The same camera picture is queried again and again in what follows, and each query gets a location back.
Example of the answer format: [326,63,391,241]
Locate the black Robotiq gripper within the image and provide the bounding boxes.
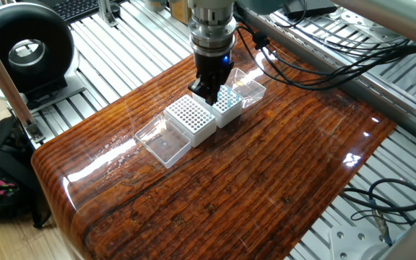
[188,51,235,105]

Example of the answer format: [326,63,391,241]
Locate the white perforated pipette tip rack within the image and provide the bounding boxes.
[192,84,244,129]
[163,94,217,148]

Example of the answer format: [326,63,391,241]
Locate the clear plastic rack lid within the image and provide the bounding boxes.
[225,67,267,110]
[134,114,192,170]

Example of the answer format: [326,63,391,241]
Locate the silver wrist flange coupling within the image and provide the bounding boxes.
[188,3,238,58]

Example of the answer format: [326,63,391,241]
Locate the brown cardboard box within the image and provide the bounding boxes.
[168,0,194,25]

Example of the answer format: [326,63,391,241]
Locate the metal can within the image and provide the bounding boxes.
[142,0,168,13]

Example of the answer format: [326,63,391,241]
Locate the glossy brown wooden board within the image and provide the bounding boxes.
[30,27,397,260]

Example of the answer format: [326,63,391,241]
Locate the black power adapter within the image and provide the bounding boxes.
[283,0,339,21]

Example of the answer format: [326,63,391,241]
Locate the black computer keyboard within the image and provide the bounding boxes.
[36,0,103,23]

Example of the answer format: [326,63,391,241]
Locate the aluminium plate with holes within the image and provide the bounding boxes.
[329,9,407,46]

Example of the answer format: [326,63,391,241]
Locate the black backpack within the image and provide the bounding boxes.
[0,115,53,230]

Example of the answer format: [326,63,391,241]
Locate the black wrist cable bundle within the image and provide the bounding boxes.
[235,19,416,152]

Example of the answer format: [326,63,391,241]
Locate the aluminium frame post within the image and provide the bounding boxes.
[0,21,47,144]
[97,0,119,28]

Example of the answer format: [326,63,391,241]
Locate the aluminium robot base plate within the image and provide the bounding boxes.
[329,224,393,260]

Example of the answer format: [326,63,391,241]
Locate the black cable with metal plug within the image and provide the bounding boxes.
[339,178,416,246]

